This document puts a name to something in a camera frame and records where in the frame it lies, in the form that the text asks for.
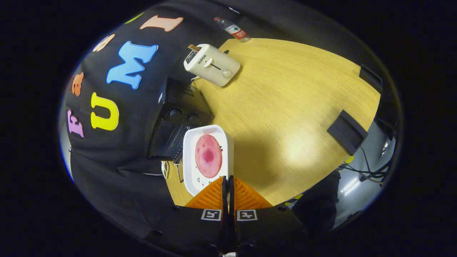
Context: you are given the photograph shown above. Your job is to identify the red label water bottle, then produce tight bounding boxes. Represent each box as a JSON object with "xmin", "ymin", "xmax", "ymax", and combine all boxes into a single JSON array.
[{"xmin": 214, "ymin": 16, "xmax": 251, "ymax": 43}]

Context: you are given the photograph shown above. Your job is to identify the person's dark clothing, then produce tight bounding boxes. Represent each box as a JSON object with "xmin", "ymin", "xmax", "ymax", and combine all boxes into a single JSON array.
[{"xmin": 291, "ymin": 171, "xmax": 341, "ymax": 231}]

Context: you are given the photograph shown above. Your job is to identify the pink ham slice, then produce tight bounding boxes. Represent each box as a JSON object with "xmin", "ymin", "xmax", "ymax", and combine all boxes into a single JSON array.
[{"xmin": 195, "ymin": 134, "xmax": 223, "ymax": 179}]

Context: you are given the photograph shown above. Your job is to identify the black floor cables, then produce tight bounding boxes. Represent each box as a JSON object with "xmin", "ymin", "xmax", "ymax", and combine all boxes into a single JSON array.
[{"xmin": 337, "ymin": 146, "xmax": 393, "ymax": 184}]

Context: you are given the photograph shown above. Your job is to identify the white square food plate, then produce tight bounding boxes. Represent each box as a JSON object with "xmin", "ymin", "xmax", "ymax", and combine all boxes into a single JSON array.
[{"xmin": 182, "ymin": 124, "xmax": 235, "ymax": 197}]

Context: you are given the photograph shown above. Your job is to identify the black table clamp block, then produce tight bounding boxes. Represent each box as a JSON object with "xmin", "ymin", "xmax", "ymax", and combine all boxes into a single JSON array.
[
  {"xmin": 358, "ymin": 64, "xmax": 383, "ymax": 94},
  {"xmin": 327, "ymin": 110, "xmax": 368, "ymax": 156}
]

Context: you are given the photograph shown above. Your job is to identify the black toaster oven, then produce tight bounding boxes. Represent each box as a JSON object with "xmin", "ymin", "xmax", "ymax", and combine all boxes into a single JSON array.
[{"xmin": 147, "ymin": 77, "xmax": 215, "ymax": 183}]

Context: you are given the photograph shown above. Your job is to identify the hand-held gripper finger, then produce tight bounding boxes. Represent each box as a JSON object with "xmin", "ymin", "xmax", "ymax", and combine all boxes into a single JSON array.
[
  {"xmin": 143, "ymin": 176, "xmax": 229, "ymax": 255},
  {"xmin": 228, "ymin": 175, "xmax": 307, "ymax": 255}
]

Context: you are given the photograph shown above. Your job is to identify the white pop-up toaster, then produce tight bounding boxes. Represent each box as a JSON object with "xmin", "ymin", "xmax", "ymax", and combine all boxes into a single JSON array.
[{"xmin": 183, "ymin": 44, "xmax": 241, "ymax": 87}]

